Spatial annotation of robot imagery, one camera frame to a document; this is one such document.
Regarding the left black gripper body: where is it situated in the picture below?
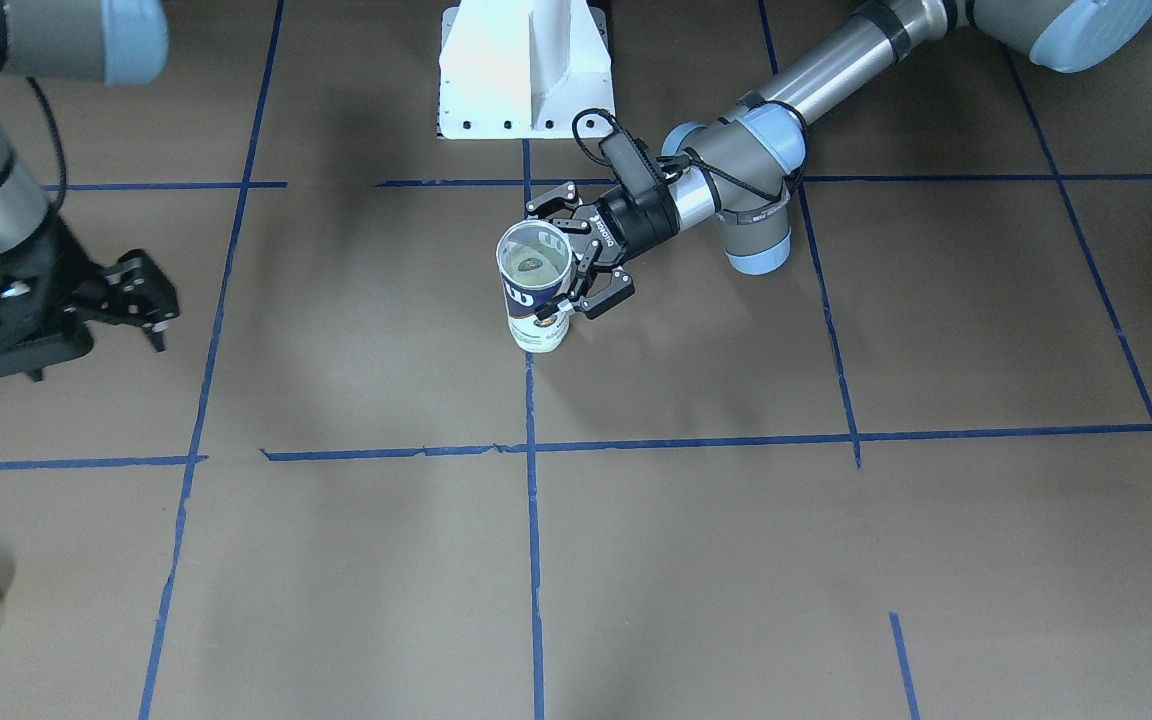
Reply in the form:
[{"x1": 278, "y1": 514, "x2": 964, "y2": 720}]
[{"x1": 588, "y1": 184, "x2": 681, "y2": 270}]

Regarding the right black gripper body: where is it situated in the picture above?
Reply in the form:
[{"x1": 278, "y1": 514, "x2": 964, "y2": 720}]
[{"x1": 0, "y1": 215, "x2": 100, "y2": 381}]

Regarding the clear tennis ball can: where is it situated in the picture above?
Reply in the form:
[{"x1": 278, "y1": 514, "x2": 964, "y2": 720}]
[{"x1": 495, "y1": 219, "x2": 573, "y2": 354}]

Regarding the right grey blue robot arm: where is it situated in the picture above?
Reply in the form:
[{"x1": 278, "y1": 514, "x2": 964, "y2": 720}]
[{"x1": 0, "y1": 1, "x2": 180, "y2": 381}]

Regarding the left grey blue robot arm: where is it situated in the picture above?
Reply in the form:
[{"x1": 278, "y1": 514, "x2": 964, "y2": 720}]
[{"x1": 506, "y1": 1, "x2": 1152, "y2": 324}]

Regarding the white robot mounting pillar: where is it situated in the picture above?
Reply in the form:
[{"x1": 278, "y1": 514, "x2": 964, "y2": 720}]
[{"x1": 435, "y1": 1, "x2": 614, "y2": 141}]

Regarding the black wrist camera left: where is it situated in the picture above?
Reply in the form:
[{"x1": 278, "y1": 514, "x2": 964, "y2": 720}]
[{"x1": 598, "y1": 129, "x2": 669, "y2": 206}]

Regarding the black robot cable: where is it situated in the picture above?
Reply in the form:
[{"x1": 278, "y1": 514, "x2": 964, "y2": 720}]
[{"x1": 24, "y1": 76, "x2": 69, "y2": 217}]

